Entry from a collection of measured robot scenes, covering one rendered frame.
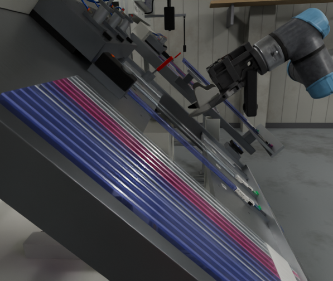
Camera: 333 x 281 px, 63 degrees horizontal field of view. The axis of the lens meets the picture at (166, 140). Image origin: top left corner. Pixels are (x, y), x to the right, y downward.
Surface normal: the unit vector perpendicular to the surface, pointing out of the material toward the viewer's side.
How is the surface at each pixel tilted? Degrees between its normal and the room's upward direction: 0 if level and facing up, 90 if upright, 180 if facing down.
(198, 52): 90
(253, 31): 90
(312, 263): 0
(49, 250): 90
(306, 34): 86
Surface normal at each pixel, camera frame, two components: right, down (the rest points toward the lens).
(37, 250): -0.07, 0.32
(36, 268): -0.03, -0.95
